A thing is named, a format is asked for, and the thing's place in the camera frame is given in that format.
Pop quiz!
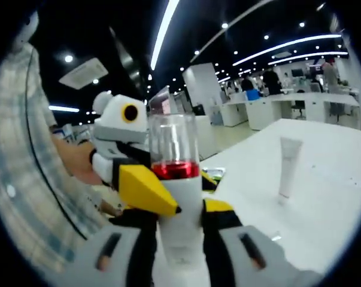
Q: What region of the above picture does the long white office desk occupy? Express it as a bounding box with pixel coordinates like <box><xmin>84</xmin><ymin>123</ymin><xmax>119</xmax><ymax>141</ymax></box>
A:
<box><xmin>245</xmin><ymin>91</ymin><xmax>360</xmax><ymax>131</ymax></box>

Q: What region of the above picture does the pink display board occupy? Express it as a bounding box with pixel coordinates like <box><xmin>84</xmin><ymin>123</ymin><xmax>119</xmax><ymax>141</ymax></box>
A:
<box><xmin>147</xmin><ymin>86</ymin><xmax>172</xmax><ymax>116</ymax></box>

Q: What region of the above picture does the red collar white skincare bottle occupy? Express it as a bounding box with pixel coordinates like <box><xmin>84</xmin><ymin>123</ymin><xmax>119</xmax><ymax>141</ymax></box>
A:
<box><xmin>147</xmin><ymin>113</ymin><xmax>204</xmax><ymax>287</ymax></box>

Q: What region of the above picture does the group of ceiling spotlights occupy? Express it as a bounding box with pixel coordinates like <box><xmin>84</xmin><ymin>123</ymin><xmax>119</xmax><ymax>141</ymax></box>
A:
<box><xmin>63</xmin><ymin>20</ymin><xmax>342</xmax><ymax>117</ymax></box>

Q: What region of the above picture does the person's plaid shirt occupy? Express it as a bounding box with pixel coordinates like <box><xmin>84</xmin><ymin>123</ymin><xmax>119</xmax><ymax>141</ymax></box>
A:
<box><xmin>0</xmin><ymin>41</ymin><xmax>121</xmax><ymax>270</ymax></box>

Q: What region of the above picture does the black office chair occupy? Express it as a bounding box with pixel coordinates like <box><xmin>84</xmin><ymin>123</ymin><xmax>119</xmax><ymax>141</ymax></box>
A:
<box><xmin>292</xmin><ymin>100</ymin><xmax>307</xmax><ymax>120</ymax></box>

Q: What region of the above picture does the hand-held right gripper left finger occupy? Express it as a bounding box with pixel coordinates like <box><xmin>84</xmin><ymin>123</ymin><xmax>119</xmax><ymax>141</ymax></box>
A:
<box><xmin>60</xmin><ymin>209</ymin><xmax>162</xmax><ymax>287</ymax></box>

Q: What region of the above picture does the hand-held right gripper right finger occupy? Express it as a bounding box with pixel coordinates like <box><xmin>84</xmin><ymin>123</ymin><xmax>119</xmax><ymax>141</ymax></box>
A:
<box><xmin>201</xmin><ymin>199</ymin><xmax>317</xmax><ymax>287</ymax></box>

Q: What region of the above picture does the green printed packet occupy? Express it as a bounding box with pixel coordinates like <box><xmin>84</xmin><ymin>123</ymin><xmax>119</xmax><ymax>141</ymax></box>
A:
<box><xmin>199</xmin><ymin>167</ymin><xmax>227</xmax><ymax>192</ymax></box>

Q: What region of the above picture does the grey office chair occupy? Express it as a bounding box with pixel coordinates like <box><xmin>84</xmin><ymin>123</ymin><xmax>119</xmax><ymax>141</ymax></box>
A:
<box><xmin>328</xmin><ymin>101</ymin><xmax>345</xmax><ymax>123</ymax></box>

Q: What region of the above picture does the white skincare tube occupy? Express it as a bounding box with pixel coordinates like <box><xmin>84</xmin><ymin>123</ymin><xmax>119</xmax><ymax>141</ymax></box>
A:
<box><xmin>277</xmin><ymin>136</ymin><xmax>304</xmax><ymax>206</ymax></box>

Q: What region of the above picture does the straight ceiling light strip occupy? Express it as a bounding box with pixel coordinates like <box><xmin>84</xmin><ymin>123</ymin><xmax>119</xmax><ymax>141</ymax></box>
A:
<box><xmin>232</xmin><ymin>34</ymin><xmax>342</xmax><ymax>66</ymax></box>

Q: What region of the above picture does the curved ceiling light strip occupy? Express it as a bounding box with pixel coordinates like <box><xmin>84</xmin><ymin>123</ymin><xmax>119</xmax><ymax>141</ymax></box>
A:
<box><xmin>150</xmin><ymin>0</ymin><xmax>181</xmax><ymax>71</ymax></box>

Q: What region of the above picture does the ceiling air conditioner unit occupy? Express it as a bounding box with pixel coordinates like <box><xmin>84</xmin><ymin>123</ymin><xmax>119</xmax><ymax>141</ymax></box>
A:
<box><xmin>59</xmin><ymin>58</ymin><xmax>109</xmax><ymax>90</ymax></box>

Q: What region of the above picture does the person's left hand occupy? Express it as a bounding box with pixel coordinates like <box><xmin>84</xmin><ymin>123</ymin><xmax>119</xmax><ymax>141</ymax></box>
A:
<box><xmin>51</xmin><ymin>131</ymin><xmax>109</xmax><ymax>186</ymax></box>

